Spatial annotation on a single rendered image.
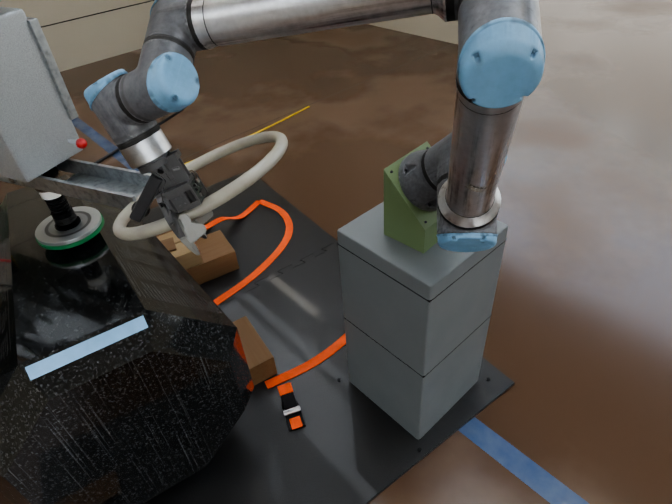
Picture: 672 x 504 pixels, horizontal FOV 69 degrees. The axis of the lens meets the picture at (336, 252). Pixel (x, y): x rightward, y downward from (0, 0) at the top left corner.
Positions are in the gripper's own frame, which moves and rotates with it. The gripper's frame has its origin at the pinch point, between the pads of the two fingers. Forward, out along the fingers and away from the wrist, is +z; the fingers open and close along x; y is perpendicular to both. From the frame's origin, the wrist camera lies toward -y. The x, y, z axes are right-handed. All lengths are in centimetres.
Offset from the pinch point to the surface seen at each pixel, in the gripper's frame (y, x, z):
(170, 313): -31.8, 26.5, 27.0
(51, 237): -66, 52, -3
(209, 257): -62, 139, 61
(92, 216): -56, 62, -1
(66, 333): -54, 15, 15
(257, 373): -40, 66, 90
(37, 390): -62, 3, 21
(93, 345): -48, 13, 20
